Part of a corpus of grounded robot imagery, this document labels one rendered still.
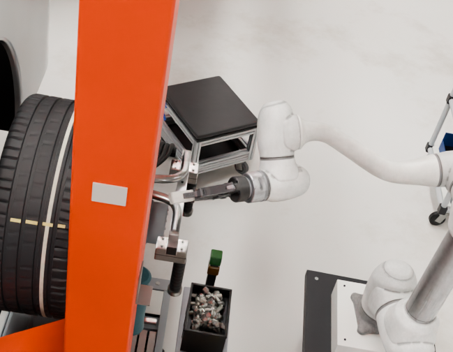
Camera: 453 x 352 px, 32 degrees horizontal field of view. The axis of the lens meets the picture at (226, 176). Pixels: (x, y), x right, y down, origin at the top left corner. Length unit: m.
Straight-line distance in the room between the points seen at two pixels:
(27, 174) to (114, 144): 0.66
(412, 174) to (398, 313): 0.51
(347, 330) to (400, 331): 0.31
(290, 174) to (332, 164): 1.90
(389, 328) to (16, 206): 1.28
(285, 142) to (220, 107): 1.55
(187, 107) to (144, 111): 2.28
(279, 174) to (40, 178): 0.66
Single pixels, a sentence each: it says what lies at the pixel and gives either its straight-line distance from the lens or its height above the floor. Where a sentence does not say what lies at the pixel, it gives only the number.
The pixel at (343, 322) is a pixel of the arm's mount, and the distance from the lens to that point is 2.92.
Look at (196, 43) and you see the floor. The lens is 4.83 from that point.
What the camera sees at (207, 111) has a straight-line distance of 3.73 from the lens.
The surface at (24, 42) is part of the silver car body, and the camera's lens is 2.71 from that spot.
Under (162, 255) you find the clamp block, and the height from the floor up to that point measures 0.92.
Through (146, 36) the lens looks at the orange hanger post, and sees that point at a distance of 1.37.
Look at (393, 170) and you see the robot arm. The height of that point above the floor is 1.16.
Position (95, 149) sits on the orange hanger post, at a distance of 1.54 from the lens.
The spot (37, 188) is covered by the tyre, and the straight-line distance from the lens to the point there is 2.13.
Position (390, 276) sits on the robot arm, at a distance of 2.75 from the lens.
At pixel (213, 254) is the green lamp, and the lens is 2.63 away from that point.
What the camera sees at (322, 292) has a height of 0.30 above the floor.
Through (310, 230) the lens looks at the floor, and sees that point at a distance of 3.76.
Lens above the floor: 2.58
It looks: 41 degrees down
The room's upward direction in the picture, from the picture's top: 12 degrees clockwise
